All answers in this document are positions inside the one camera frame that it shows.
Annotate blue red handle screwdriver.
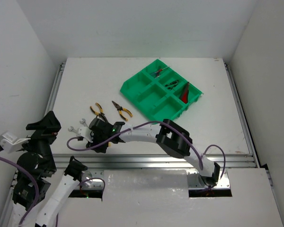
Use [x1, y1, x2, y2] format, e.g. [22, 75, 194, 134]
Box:
[151, 66, 170, 78]

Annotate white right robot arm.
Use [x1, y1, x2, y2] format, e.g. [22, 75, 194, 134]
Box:
[86, 119, 220, 187]

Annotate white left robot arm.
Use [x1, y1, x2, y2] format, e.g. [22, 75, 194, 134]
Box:
[12, 111, 87, 227]

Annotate yellow long-nose pliers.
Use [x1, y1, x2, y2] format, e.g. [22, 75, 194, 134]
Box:
[89, 102, 108, 122]

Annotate silver open-end wrench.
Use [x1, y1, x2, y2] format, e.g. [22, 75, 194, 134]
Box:
[80, 118, 88, 127]
[68, 126, 79, 136]

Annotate yellow combination pliers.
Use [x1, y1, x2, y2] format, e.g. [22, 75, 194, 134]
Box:
[112, 101, 133, 121]

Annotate green six-compartment organizer tray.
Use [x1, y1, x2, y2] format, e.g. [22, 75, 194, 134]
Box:
[120, 59, 203, 121]

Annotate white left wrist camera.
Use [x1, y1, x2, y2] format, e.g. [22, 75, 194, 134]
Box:
[0, 131, 30, 153]

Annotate aluminium front rail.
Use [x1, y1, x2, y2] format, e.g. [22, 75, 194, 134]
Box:
[52, 153, 260, 170]

